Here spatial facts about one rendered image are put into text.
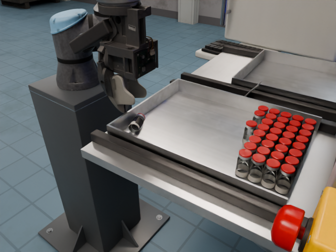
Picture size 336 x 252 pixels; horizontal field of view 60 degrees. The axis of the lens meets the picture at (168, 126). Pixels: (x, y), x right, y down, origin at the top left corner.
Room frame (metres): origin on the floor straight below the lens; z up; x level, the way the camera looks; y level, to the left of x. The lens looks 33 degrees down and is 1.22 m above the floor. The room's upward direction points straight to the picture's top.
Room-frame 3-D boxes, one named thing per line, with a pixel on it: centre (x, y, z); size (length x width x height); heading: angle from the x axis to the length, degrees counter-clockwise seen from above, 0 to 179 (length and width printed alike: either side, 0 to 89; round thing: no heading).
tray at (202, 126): (0.48, -0.10, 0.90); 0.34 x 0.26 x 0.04; 56
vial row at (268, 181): (0.41, -0.21, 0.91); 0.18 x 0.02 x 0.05; 146
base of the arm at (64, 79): (0.94, 0.31, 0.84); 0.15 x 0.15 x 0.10
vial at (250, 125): (0.45, -0.16, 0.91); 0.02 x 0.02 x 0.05
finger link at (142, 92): (0.52, 0.07, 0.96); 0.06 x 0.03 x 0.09; 57
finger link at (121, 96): (0.49, 0.08, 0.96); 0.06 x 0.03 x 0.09; 57
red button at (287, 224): (0.17, -0.12, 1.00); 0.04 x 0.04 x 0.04; 57
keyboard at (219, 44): (1.13, -0.34, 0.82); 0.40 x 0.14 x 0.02; 50
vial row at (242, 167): (0.43, -0.17, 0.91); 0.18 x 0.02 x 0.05; 146
